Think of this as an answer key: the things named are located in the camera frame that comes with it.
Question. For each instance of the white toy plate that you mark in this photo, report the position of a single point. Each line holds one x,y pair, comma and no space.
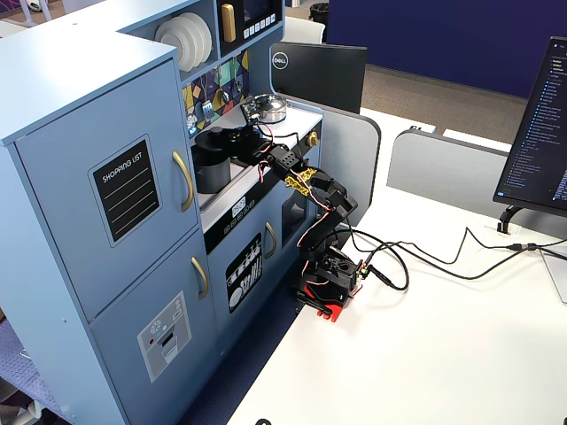
209,35
200,37
175,44

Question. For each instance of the black toy microwave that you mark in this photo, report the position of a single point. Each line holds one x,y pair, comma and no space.
228,48

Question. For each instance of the silver monitor stand base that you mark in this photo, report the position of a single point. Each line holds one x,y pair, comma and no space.
558,274

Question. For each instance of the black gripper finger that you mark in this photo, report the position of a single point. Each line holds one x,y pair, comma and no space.
234,133
237,142

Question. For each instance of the small gripper camera board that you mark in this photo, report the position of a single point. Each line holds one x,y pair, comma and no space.
250,110

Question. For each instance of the monitor showing code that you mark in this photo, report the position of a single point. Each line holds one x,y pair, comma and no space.
540,133

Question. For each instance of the blue fridge door with chalkboard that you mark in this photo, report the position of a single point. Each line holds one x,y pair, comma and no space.
53,199

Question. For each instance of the white chair back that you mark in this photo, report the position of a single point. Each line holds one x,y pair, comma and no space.
303,31

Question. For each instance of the steel slotted spatula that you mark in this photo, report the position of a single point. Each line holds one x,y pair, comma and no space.
207,111

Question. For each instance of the blue fridge door with dispenser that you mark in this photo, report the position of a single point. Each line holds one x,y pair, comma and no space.
124,345

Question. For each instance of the gray round lid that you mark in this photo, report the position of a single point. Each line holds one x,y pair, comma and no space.
208,145

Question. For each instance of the black shopping list board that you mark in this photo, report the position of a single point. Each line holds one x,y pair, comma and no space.
128,203

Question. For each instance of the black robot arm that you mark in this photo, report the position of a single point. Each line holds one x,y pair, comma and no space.
336,199

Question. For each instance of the red robot base clamp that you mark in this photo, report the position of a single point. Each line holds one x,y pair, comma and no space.
332,312

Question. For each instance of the black trash bin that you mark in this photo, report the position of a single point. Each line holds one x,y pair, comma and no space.
319,12

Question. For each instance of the gray plastic pot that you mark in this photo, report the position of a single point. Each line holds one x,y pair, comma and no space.
212,177

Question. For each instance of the gray desk divider panel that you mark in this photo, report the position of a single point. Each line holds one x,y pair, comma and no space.
354,159
443,168

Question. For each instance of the blue dishwasher door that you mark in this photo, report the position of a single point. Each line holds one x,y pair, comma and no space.
217,319

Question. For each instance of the blue toy kitchen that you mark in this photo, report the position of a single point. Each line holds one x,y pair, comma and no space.
66,66

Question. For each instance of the gold stove knob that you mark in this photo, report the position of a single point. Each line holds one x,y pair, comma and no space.
313,138

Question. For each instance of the steel skimmer spoon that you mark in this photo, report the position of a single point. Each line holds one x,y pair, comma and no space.
191,121

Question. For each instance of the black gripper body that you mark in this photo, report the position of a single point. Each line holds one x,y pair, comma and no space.
236,138

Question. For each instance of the black Dell monitor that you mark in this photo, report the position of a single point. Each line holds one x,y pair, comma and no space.
319,75

